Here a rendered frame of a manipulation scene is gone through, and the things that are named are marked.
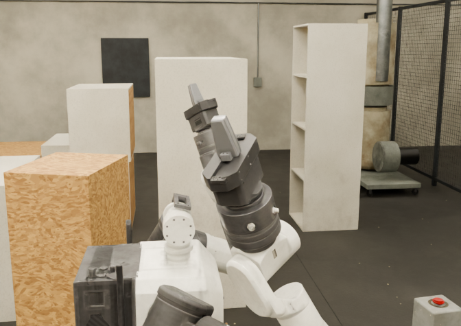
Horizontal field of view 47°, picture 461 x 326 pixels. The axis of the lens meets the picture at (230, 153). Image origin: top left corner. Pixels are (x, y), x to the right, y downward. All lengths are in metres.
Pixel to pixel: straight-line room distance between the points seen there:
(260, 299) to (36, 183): 1.87
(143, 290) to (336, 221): 4.52
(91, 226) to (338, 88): 3.28
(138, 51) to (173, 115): 5.88
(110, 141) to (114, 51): 4.22
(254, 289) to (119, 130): 4.48
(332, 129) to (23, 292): 3.40
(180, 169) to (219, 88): 0.60
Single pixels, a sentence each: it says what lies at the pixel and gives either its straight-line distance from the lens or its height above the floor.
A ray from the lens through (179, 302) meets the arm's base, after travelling 0.94.
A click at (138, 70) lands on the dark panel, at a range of 9.31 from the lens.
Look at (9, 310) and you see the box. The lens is 4.00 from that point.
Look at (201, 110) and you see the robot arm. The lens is 1.39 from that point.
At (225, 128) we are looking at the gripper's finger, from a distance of 0.73.
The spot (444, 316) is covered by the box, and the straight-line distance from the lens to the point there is 2.03.
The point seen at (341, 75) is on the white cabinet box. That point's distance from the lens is 5.22.
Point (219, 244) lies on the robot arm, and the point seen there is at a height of 1.30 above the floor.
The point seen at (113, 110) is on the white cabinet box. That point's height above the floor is 1.23.
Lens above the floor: 1.81
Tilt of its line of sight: 11 degrees down
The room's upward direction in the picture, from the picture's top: straight up
